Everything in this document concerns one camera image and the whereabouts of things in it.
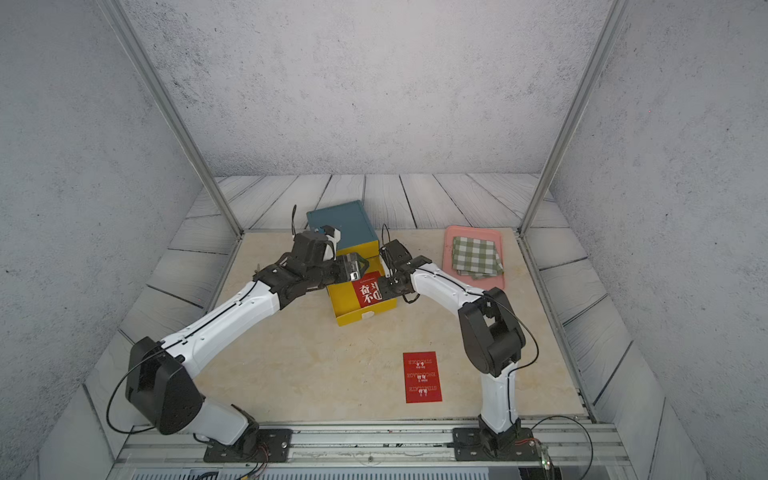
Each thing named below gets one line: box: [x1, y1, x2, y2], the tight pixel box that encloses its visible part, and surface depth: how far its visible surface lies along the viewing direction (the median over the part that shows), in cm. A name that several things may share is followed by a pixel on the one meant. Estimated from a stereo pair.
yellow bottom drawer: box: [327, 256, 398, 327], surface depth 90 cm
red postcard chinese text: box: [352, 271, 383, 308], surface depth 95 cm
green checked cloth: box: [452, 236, 504, 280], surface depth 113 cm
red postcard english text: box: [403, 351, 442, 403], surface depth 86 cm
